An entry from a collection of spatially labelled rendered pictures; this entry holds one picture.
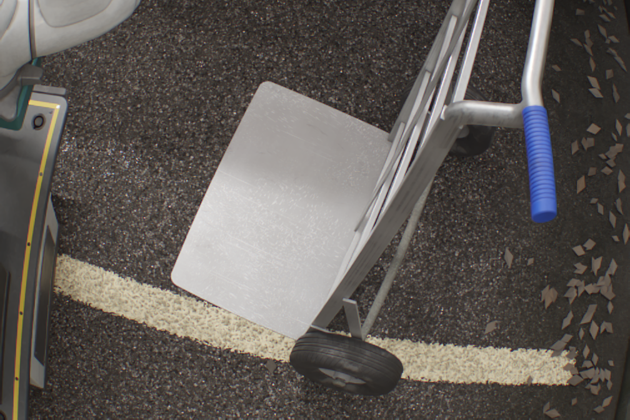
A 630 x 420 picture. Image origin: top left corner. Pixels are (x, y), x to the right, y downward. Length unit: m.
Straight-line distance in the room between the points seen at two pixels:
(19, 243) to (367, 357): 0.79
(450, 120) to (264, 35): 1.36
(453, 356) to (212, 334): 0.58
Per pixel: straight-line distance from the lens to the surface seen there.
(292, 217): 2.20
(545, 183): 0.96
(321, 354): 1.88
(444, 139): 1.13
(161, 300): 2.11
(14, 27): 1.34
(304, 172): 2.24
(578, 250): 2.41
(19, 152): 1.92
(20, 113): 1.52
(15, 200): 1.87
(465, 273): 2.25
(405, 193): 1.28
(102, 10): 1.35
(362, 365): 1.87
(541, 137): 0.98
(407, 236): 2.09
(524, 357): 2.26
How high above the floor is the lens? 2.03
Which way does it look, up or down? 65 degrees down
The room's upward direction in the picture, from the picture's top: 22 degrees clockwise
